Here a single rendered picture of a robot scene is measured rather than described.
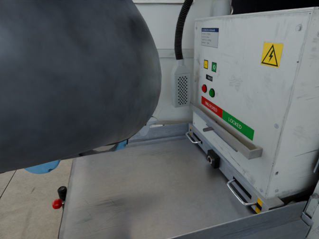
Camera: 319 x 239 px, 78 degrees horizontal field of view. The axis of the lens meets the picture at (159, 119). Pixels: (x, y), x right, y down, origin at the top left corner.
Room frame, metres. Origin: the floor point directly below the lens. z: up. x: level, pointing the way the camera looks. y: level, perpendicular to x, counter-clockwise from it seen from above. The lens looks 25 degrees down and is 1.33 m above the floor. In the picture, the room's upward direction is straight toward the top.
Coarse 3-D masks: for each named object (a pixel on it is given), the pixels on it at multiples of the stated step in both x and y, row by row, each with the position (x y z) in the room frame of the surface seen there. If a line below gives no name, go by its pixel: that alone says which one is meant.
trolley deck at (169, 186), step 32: (96, 160) 0.68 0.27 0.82; (128, 160) 0.68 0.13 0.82; (160, 160) 0.68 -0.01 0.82; (192, 160) 0.68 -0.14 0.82; (96, 192) 0.50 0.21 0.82; (128, 192) 0.50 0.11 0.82; (160, 192) 0.50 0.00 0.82; (192, 192) 0.50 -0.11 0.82; (224, 192) 0.50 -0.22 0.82; (64, 224) 0.38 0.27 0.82; (96, 224) 0.38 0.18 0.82; (128, 224) 0.38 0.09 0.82; (160, 224) 0.38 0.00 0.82; (192, 224) 0.38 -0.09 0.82; (288, 224) 0.38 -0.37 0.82
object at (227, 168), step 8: (200, 136) 0.76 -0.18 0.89; (200, 144) 0.76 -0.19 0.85; (208, 144) 0.69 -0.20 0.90; (216, 152) 0.63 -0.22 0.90; (224, 160) 0.58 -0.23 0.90; (224, 168) 0.58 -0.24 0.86; (232, 168) 0.54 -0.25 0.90; (232, 176) 0.53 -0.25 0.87; (240, 176) 0.50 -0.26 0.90; (240, 184) 0.49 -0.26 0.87; (248, 184) 0.46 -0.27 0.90; (240, 192) 0.48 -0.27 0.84; (248, 192) 0.45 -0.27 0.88; (256, 192) 0.43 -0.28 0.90; (248, 200) 0.44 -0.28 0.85; (264, 200) 0.40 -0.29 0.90; (272, 200) 0.40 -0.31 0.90; (280, 200) 0.40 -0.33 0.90; (264, 208) 0.39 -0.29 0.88; (272, 208) 0.38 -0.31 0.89
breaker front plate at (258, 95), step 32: (224, 32) 0.66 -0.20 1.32; (256, 32) 0.52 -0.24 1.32; (288, 32) 0.43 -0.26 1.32; (224, 64) 0.65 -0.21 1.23; (256, 64) 0.51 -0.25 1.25; (288, 64) 0.42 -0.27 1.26; (224, 96) 0.63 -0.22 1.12; (256, 96) 0.49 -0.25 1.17; (288, 96) 0.40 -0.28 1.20; (224, 128) 0.62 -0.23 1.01; (256, 128) 0.47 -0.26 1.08; (256, 160) 0.46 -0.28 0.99
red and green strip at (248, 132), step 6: (204, 102) 0.76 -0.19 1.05; (210, 102) 0.72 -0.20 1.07; (210, 108) 0.71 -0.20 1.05; (216, 108) 0.67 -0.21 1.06; (216, 114) 0.67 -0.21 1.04; (222, 114) 0.63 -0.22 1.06; (228, 114) 0.60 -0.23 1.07; (228, 120) 0.60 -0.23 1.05; (234, 120) 0.57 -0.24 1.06; (234, 126) 0.56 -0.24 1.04; (240, 126) 0.54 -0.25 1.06; (246, 126) 0.51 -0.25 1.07; (246, 132) 0.51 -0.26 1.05; (252, 132) 0.49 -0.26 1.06; (252, 138) 0.48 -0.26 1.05
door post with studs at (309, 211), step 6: (318, 186) 0.40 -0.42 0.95; (318, 192) 0.39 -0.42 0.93; (312, 198) 0.38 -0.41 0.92; (318, 198) 0.39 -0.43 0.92; (312, 204) 0.39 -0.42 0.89; (318, 204) 0.38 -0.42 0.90; (306, 210) 0.40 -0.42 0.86; (312, 210) 0.39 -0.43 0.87; (318, 210) 0.37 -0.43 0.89; (312, 216) 0.38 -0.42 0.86; (318, 216) 0.37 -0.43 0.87; (318, 222) 0.36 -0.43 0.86; (312, 228) 0.37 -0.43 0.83; (318, 228) 0.36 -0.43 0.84; (312, 234) 0.36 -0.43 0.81; (318, 234) 0.35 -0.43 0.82
